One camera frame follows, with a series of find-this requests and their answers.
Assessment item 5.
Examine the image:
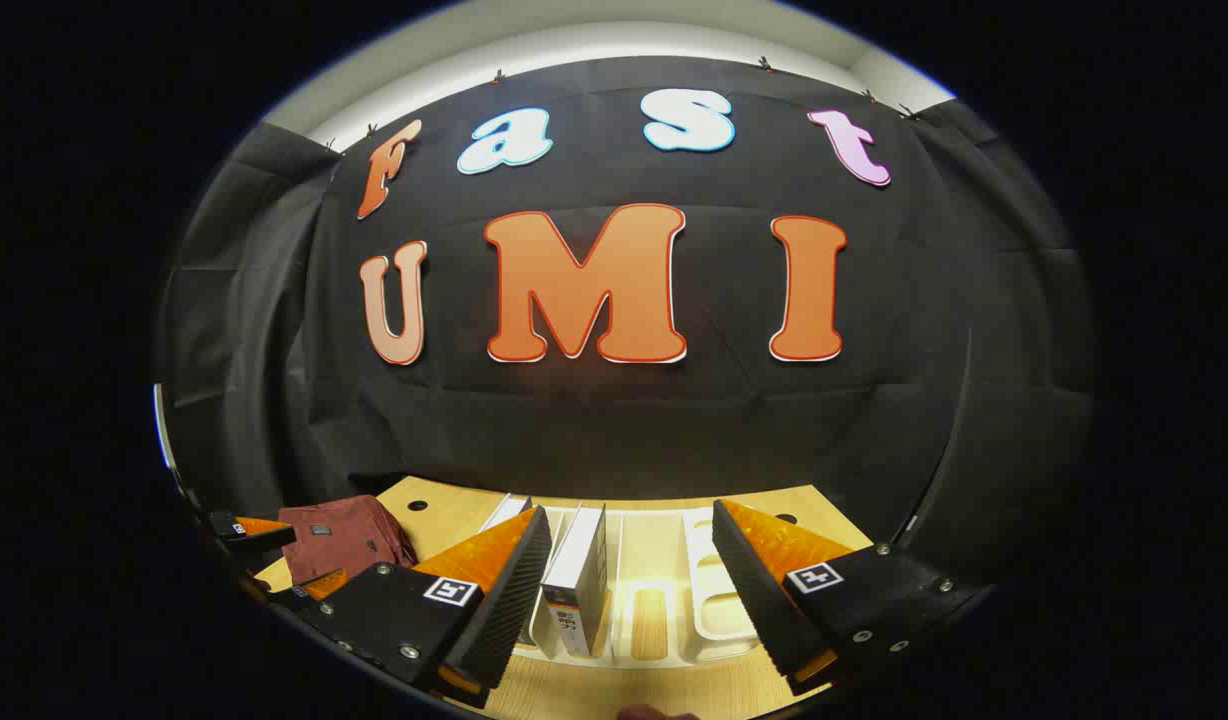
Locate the blue cover book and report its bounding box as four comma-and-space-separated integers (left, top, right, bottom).
479, 494, 535, 536

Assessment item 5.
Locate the cream bookshelf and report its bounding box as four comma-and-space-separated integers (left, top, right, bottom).
479, 495, 765, 669

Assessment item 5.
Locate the black backdrop cloth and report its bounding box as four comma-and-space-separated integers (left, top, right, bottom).
159, 55, 1095, 601

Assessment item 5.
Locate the white cover book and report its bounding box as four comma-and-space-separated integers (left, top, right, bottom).
540, 503, 609, 658

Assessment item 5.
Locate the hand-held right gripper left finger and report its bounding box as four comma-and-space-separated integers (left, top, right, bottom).
302, 506, 553, 709

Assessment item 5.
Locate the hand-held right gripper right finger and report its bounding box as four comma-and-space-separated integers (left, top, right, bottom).
712, 500, 987, 697

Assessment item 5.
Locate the maroon schoolbag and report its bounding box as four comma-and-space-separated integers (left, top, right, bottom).
277, 495, 418, 588

